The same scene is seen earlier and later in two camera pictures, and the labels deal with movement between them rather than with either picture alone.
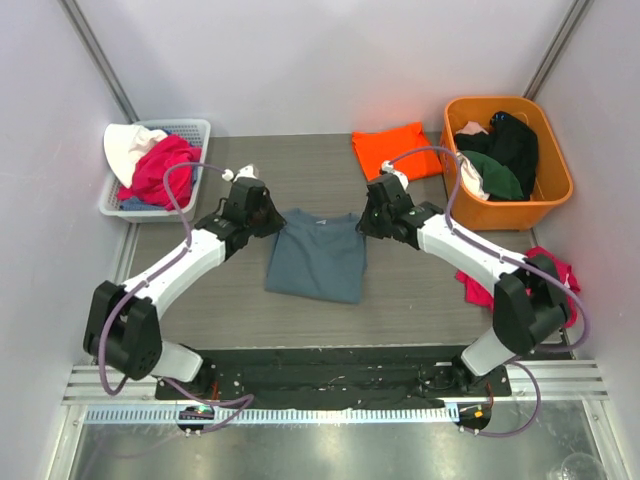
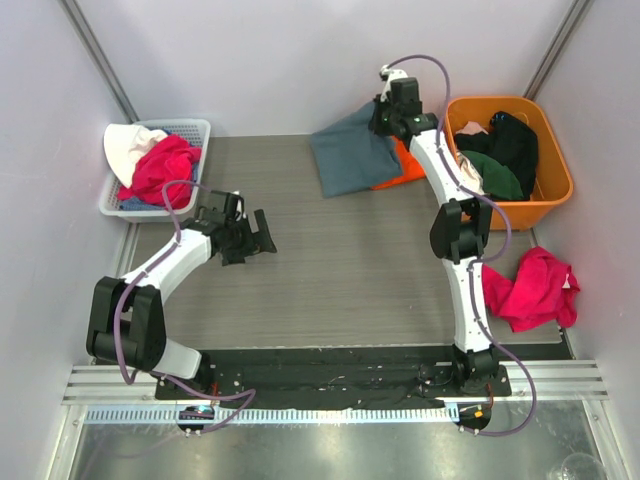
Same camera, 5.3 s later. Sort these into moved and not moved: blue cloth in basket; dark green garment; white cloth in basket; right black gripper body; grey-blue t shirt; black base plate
Moved: grey-blue t shirt; right black gripper body
Not moved: black base plate; blue cloth in basket; white cloth in basket; dark green garment
